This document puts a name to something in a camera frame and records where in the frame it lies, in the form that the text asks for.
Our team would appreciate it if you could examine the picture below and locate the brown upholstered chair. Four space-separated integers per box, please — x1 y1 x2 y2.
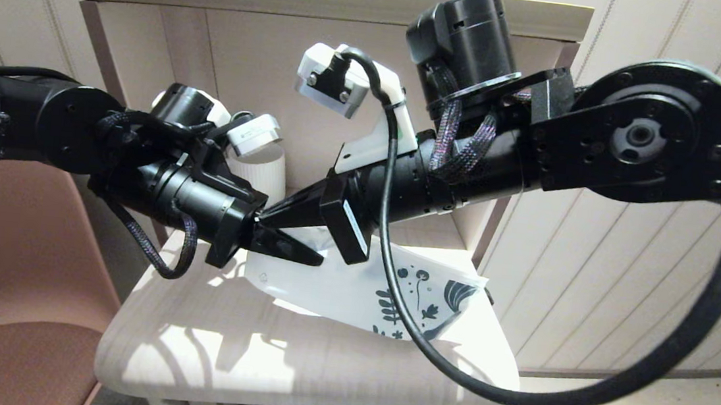
0 158 139 405

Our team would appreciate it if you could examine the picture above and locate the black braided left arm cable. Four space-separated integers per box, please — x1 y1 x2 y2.
96 194 202 283
94 108 220 163

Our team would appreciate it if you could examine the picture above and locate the white floral zipper pouch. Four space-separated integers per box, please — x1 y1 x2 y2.
238 218 493 348

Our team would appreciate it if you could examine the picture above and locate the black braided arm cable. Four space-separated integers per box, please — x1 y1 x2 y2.
94 108 220 163
419 64 535 192
96 194 202 283

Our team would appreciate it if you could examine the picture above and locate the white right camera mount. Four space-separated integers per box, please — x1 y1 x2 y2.
327 45 428 182

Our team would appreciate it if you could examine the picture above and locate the white ribbed ceramic mug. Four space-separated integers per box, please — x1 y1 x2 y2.
227 141 290 209

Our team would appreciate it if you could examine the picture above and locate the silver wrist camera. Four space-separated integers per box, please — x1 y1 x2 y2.
292 41 374 122
225 109 285 161

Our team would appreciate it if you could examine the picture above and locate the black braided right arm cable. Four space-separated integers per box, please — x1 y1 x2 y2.
419 64 535 192

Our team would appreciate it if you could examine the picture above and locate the light wood shelf desk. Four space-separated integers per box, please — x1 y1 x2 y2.
29 0 594 405

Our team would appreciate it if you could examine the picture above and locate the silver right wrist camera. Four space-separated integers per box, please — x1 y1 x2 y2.
292 41 374 122

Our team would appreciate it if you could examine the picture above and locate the black right camera cable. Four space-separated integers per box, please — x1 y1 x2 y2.
300 28 721 405

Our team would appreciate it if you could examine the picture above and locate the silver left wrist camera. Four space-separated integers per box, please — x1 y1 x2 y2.
225 109 285 161

